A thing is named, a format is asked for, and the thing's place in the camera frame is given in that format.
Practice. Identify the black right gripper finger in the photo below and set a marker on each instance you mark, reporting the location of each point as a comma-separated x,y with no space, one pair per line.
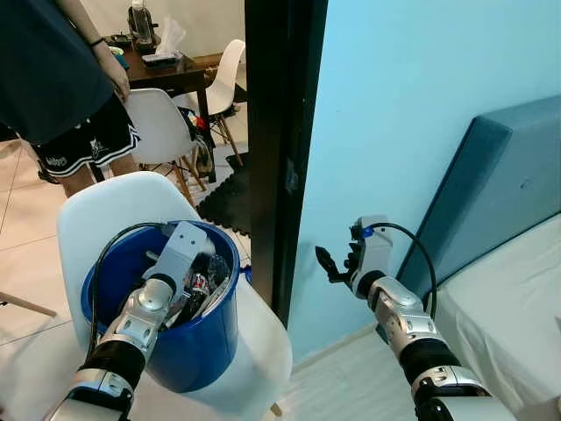
328,263

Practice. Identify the silver trash piece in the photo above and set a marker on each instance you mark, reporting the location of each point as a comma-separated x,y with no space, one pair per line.
221,276

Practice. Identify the blue plastic bucket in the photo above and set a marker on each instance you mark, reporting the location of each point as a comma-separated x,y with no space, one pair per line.
197,351

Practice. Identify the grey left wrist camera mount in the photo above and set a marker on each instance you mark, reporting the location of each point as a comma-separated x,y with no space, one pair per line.
180,250

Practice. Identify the white mattress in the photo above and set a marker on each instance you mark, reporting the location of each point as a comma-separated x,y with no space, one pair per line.
508,324

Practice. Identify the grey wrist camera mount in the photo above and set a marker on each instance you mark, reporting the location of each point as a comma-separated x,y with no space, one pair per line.
180,250
372,254

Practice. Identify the dark door frame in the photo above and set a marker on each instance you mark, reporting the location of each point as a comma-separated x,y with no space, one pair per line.
280,132

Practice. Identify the black cola bottle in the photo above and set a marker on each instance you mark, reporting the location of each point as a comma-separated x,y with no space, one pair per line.
198,288

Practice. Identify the bare bystander forearm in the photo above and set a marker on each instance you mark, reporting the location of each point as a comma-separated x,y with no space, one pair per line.
86,22

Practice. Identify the light wooden leg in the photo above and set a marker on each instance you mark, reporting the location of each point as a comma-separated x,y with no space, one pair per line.
26,303

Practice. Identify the red blue small item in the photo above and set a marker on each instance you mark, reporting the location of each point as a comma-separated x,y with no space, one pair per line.
198,121

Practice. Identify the person in dark shirt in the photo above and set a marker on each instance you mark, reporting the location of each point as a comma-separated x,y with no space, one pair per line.
44,61

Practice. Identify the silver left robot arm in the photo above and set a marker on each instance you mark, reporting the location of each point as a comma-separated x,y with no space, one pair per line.
140,316

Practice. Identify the dark wooden table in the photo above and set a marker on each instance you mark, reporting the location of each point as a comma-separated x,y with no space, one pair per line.
180,77

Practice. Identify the black blender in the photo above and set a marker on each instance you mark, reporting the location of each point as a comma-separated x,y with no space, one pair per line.
142,26

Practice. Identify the bystander hand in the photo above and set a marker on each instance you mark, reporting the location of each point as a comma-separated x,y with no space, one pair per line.
118,74

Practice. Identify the white plastic chair wooden legs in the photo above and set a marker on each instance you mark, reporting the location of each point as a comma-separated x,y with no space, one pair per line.
158,127
230,70
96,210

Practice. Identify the tissue box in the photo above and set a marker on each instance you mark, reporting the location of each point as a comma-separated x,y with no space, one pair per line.
162,60

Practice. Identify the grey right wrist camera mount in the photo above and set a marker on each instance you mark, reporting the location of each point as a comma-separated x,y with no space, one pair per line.
372,254

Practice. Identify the black foam puzzle mat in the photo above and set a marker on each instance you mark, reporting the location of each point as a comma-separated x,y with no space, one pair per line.
226,206

